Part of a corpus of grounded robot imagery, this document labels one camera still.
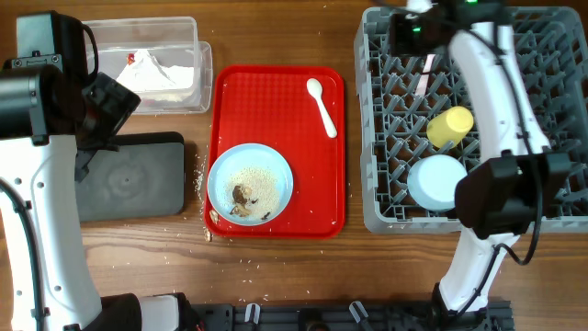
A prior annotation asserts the light blue plate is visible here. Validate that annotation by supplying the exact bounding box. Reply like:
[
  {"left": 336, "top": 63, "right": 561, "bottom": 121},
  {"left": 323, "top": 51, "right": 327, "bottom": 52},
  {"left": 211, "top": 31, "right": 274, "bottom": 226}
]
[{"left": 207, "top": 143, "right": 294, "bottom": 227}]

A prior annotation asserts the white plastic spoon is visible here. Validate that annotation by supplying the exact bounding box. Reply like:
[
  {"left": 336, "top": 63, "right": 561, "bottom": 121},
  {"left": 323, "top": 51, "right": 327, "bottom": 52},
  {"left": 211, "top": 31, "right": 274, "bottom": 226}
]
[{"left": 306, "top": 78, "right": 337, "bottom": 139}]

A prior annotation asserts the red serving tray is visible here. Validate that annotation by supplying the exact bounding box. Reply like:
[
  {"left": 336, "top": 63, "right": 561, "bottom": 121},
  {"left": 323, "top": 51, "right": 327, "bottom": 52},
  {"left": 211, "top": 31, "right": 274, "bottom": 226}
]
[{"left": 204, "top": 65, "right": 347, "bottom": 239}]

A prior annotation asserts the black plastic bin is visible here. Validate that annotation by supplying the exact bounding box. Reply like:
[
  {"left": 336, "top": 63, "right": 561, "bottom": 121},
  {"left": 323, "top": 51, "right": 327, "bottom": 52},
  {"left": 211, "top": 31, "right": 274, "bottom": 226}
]
[{"left": 75, "top": 131, "right": 186, "bottom": 222}]

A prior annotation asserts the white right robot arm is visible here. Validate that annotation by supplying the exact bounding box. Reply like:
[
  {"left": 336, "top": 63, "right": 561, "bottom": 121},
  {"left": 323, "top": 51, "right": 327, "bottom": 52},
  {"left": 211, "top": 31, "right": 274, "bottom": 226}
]
[{"left": 390, "top": 1, "right": 572, "bottom": 329}]

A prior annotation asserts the white napkin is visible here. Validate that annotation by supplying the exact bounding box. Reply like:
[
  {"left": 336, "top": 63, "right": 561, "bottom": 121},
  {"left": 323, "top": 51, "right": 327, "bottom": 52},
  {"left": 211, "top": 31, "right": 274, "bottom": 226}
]
[{"left": 116, "top": 50, "right": 194, "bottom": 102}]

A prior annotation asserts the clear plastic bin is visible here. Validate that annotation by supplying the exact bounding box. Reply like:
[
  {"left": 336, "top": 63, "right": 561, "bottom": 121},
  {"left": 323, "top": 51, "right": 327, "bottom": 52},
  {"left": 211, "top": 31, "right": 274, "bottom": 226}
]
[{"left": 85, "top": 17, "right": 213, "bottom": 115}]

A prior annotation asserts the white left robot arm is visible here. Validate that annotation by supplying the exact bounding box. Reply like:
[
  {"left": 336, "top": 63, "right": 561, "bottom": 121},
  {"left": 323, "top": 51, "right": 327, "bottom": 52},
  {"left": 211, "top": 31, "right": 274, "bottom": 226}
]
[{"left": 1, "top": 11, "right": 205, "bottom": 330}]

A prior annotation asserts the white plastic fork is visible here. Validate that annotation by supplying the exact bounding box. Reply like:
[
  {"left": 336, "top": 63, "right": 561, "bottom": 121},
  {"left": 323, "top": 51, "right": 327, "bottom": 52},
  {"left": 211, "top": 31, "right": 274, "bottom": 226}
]
[{"left": 415, "top": 54, "right": 435, "bottom": 97}]

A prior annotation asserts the light blue bowl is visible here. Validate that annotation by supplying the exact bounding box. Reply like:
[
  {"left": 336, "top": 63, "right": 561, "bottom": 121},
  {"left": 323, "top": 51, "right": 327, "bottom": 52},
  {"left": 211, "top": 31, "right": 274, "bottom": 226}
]
[{"left": 407, "top": 154, "right": 467, "bottom": 211}]

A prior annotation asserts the grey dishwasher rack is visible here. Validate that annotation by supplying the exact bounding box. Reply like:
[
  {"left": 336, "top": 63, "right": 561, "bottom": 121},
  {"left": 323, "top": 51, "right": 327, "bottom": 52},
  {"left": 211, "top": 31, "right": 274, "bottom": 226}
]
[{"left": 354, "top": 6, "right": 587, "bottom": 234}]

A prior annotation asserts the yellow cup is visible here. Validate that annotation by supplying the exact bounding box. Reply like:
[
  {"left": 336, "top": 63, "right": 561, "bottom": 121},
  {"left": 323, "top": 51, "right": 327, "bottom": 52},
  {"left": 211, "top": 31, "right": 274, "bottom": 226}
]
[{"left": 426, "top": 106, "right": 474, "bottom": 148}]

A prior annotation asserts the black mounting rail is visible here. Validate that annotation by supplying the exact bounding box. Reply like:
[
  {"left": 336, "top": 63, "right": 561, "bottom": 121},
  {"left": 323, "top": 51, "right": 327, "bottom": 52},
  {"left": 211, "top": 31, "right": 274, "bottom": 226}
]
[{"left": 183, "top": 298, "right": 515, "bottom": 331}]

